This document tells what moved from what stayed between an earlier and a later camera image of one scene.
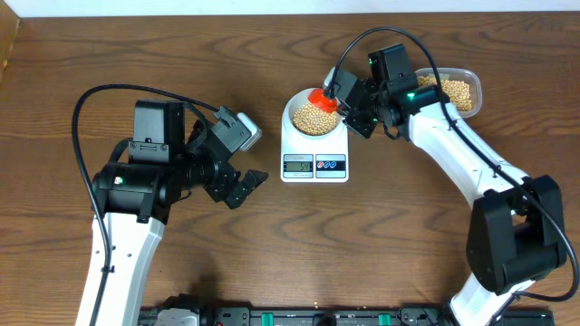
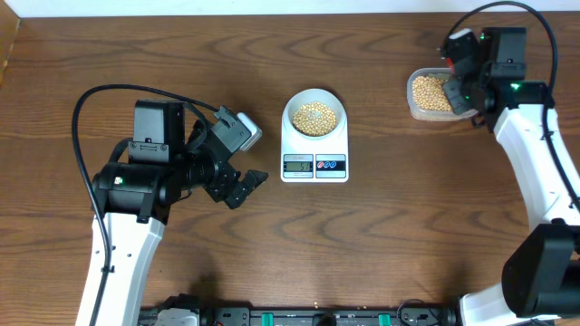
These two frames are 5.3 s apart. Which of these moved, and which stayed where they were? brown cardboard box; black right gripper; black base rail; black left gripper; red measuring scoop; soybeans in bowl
Moved: red measuring scoop; black right gripper
Stayed: black left gripper; soybeans in bowl; brown cardboard box; black base rail
